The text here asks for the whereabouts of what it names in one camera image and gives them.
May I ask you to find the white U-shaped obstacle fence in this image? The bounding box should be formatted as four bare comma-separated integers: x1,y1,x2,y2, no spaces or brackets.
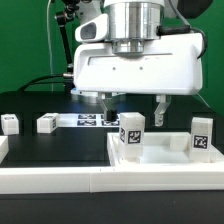
0,134,224,195

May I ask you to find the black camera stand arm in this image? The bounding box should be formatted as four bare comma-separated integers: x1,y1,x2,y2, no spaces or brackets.
55,0,80,94

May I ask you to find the white square tabletop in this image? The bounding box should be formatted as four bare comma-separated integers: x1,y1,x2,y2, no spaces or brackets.
107,132,224,167

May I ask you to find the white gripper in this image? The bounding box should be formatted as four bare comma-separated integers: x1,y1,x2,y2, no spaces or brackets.
74,33,203,127

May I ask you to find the thin white hanging cable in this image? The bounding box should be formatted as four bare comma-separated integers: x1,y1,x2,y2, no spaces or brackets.
45,0,55,93

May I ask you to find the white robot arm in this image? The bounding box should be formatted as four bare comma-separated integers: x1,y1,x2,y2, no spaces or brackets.
68,0,207,126

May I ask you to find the black cable bundle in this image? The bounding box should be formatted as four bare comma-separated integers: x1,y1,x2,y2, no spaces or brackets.
17,73,75,93

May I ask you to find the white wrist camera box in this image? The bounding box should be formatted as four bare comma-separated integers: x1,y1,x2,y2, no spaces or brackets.
75,14,109,43

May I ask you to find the white sheet with fiducial tags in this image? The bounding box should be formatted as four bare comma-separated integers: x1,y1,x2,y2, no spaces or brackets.
56,113,143,129

